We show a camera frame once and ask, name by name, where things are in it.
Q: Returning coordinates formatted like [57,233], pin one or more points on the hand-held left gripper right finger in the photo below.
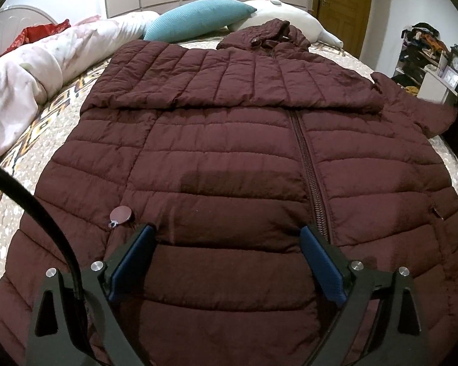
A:
[322,263]

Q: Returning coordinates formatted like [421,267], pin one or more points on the maroon puffer jacket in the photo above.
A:
[232,160]

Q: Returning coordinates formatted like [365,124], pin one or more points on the pale fan-shaped headboard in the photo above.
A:
[19,13]

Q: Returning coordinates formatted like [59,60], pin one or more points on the teal pillow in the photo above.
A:
[198,19]

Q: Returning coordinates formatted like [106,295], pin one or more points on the patterned beige bedspread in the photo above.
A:
[53,122]

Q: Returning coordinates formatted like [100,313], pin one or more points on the white shelf unit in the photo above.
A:
[431,84]

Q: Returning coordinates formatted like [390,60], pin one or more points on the small picture frame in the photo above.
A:
[451,77]

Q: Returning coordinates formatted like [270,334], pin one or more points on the white pink floral comforter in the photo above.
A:
[23,72]

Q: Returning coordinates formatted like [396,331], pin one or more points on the red cloth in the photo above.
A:
[38,32]

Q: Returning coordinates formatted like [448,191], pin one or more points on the white plush seal pillow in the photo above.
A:
[313,23]

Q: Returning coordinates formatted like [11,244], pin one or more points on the pile of clothes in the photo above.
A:
[423,38]

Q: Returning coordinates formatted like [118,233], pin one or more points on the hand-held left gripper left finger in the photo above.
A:
[131,259]

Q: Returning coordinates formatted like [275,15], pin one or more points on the wooden door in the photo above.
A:
[343,0]

